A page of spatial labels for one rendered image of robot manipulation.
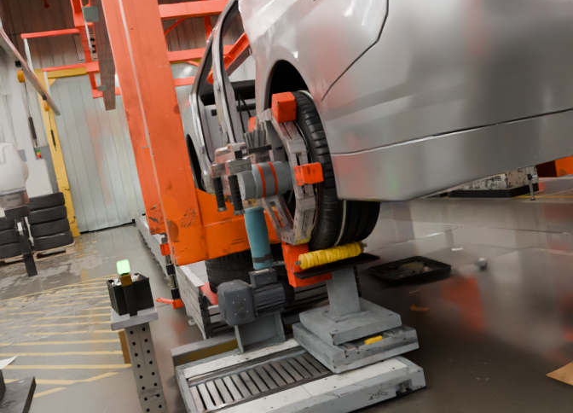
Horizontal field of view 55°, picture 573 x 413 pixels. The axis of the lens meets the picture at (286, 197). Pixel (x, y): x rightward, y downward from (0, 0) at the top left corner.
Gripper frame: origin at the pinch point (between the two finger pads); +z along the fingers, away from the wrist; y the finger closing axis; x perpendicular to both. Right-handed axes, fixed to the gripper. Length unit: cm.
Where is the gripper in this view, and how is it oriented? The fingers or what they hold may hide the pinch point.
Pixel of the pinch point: (30, 265)
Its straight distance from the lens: 206.0
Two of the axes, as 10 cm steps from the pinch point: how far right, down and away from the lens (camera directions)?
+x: 9.0, -2.2, 3.8
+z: 1.9, 9.7, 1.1
